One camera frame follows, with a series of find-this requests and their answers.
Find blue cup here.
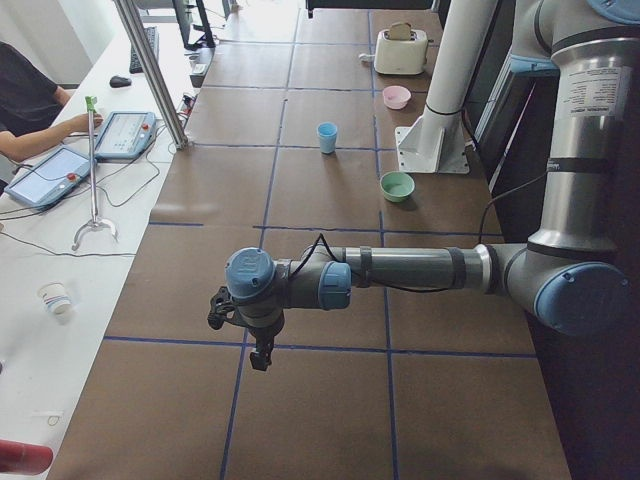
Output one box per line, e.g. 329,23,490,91
319,138,336,155
317,122,338,141

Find person forearm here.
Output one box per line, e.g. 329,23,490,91
1,113,89,162

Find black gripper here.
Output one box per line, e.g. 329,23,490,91
207,286,284,371

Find teach pendant near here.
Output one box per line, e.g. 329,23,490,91
5,146,95,210

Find orange black connector block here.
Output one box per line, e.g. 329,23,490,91
177,93,197,116

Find pink bowl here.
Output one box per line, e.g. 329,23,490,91
382,85,412,110

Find green bowl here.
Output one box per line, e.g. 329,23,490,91
380,171,415,203

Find teach pendant far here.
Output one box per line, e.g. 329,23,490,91
95,111,156,162

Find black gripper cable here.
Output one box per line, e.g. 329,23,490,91
287,169,551,294

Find toast slice in toaster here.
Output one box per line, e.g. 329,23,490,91
387,22,412,41

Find red cylinder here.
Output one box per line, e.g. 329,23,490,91
1,440,53,475

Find black keyboard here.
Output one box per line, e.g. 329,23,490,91
128,25,161,75

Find teach pendant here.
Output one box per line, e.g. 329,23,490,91
95,111,156,162
5,146,95,210

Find computer mouse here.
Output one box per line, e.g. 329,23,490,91
109,75,132,89

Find person hand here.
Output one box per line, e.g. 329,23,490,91
80,112,103,132

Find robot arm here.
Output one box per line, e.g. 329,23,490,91
202,1,639,370

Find cream toaster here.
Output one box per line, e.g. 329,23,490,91
374,29,428,75

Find paper cup on desk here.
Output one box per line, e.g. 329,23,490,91
37,282,71,315

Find black monitor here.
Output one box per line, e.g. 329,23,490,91
172,0,216,51

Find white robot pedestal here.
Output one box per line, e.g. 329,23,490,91
395,0,498,174

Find grabber reaching tool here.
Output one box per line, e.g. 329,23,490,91
72,96,118,252

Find aluminium frame post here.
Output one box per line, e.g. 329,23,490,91
114,0,188,150

